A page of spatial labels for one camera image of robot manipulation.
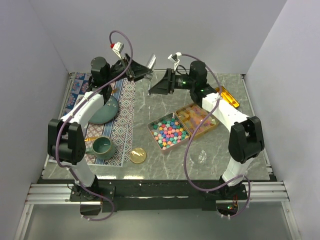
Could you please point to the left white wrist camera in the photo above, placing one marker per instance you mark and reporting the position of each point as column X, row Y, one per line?
column 117, row 48

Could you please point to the teal ceramic cup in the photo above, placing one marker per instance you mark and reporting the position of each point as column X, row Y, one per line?
column 102, row 148

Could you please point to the pink tin of star candies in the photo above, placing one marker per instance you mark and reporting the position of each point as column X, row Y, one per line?
column 168, row 132

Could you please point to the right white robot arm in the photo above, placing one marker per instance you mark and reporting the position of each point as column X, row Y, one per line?
column 246, row 139

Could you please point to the patterned placemat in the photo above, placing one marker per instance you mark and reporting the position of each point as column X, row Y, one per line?
column 119, row 130

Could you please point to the teal ceramic plate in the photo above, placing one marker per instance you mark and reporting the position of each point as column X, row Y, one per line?
column 106, row 113

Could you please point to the round gold tin lid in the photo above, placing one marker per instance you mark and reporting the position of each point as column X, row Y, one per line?
column 138, row 155

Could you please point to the gold spoon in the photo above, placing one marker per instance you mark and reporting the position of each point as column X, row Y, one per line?
column 89, row 139

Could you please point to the silver metal scoop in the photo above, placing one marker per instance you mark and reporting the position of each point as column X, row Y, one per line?
column 150, row 64

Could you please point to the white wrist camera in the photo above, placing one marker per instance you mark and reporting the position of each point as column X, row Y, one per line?
column 175, row 59
column 117, row 48

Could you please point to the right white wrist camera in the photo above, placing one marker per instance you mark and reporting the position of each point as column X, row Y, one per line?
column 175, row 59

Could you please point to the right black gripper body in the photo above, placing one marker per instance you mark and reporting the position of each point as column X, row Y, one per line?
column 182, row 82

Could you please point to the clear plastic ball half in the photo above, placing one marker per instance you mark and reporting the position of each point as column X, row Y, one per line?
column 197, row 157

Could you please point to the gold tin of neon candies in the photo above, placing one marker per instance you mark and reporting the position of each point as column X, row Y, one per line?
column 228, row 97

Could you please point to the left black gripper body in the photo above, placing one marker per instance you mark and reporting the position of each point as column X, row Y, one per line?
column 119, row 69

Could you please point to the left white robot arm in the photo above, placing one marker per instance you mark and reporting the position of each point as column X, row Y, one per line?
column 65, row 140

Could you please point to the black base bar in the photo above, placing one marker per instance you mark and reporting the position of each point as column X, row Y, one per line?
column 134, row 195

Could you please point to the gold tin of pastel candies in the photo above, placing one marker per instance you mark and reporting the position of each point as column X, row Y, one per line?
column 192, row 115

